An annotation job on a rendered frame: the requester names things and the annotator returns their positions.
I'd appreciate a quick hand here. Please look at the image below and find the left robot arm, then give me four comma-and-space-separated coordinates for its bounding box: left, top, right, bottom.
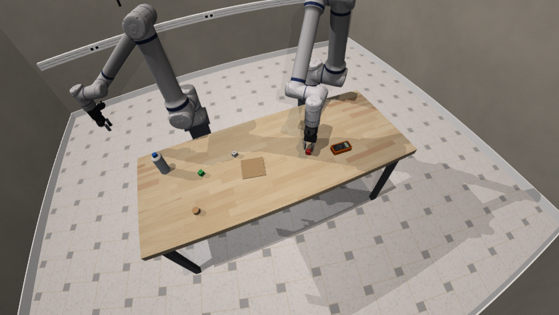
285, 0, 356, 123

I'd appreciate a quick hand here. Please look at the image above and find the orange digital multimeter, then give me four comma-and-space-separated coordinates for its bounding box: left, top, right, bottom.
330, 141, 352, 155

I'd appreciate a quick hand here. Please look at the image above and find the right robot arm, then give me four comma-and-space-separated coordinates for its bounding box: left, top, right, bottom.
70, 4, 207, 129

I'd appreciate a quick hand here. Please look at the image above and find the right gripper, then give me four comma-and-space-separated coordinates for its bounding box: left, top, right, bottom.
82, 101, 112, 131

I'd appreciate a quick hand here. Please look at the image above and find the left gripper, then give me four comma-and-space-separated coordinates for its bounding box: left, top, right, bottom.
304, 119, 320, 151

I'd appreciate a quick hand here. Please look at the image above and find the grey plastic bottle with blue cap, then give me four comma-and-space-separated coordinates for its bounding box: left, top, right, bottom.
151, 152, 170, 174

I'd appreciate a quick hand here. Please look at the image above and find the brown square mat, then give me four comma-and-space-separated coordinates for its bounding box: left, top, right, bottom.
241, 157, 266, 179

